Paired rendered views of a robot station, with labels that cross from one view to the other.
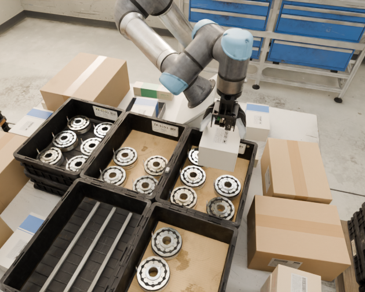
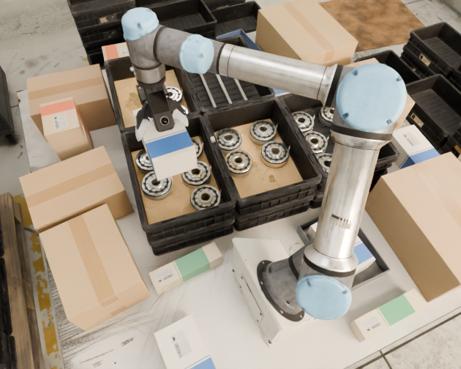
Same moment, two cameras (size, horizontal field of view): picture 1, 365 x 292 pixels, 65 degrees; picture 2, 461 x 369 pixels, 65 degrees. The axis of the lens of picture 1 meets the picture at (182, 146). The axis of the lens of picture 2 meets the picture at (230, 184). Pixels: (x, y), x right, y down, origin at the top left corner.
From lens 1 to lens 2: 1.38 m
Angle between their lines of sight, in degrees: 71
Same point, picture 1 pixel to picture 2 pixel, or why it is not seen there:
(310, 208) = (63, 208)
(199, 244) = not seen: hidden behind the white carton
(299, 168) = (85, 254)
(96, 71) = (453, 225)
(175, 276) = not seen: hidden behind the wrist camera
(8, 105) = not seen: outside the picture
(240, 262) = (121, 170)
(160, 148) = (257, 189)
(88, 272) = (211, 81)
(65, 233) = (251, 88)
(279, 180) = (105, 221)
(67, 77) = (460, 188)
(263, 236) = (101, 157)
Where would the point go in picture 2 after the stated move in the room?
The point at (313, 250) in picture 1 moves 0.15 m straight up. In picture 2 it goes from (54, 170) to (36, 143)
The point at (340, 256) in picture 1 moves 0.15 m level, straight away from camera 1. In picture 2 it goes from (28, 179) to (1, 215)
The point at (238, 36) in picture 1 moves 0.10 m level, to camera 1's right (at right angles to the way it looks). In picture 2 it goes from (135, 12) to (90, 28)
